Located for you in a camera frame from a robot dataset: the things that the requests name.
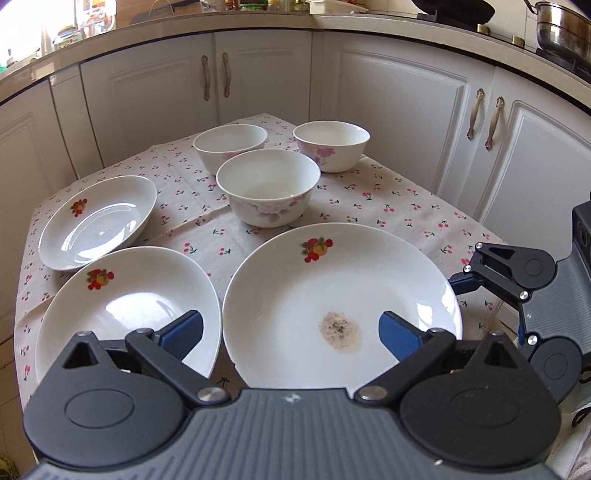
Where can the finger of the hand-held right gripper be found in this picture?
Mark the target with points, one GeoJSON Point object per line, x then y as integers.
{"type": "Point", "coordinates": [532, 340]}
{"type": "Point", "coordinates": [464, 282]}

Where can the glass jar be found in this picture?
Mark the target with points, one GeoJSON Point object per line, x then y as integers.
{"type": "Point", "coordinates": [65, 39]}

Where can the white ceramic bowl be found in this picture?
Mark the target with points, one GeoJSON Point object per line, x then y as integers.
{"type": "Point", "coordinates": [221, 157]}

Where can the black frying pan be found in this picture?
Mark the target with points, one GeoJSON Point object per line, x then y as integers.
{"type": "Point", "coordinates": [452, 9]}

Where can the green lid jar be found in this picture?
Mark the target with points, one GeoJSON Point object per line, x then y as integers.
{"type": "Point", "coordinates": [252, 5]}

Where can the beige kitchen countertop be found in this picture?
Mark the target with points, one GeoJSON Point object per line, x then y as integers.
{"type": "Point", "coordinates": [184, 25]}

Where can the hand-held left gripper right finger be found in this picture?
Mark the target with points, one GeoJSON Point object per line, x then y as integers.
{"type": "Point", "coordinates": [399, 334]}

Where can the white bowl pink flowers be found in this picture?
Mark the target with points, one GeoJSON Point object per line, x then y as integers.
{"type": "Point", "coordinates": [263, 184]}
{"type": "Point", "coordinates": [341, 157]}

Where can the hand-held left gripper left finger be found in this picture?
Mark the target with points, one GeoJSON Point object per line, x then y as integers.
{"type": "Point", "coordinates": [184, 330]}

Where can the white cabinet door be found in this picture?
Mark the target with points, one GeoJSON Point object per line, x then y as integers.
{"type": "Point", "coordinates": [152, 92]}
{"type": "Point", "coordinates": [545, 152]}
{"type": "Point", "coordinates": [268, 74]}
{"type": "Point", "coordinates": [397, 115]}
{"type": "Point", "coordinates": [23, 161]}

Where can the steel cooking pot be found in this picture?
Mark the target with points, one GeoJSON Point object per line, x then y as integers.
{"type": "Point", "coordinates": [561, 27]}

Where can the white plastic container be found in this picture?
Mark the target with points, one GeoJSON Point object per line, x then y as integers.
{"type": "Point", "coordinates": [337, 6]}

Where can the cherry print tablecloth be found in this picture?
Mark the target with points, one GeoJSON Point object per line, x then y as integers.
{"type": "Point", "coordinates": [369, 203]}

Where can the stained white fruit-print plate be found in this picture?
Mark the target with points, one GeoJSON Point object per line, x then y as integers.
{"type": "Point", "coordinates": [323, 286]}

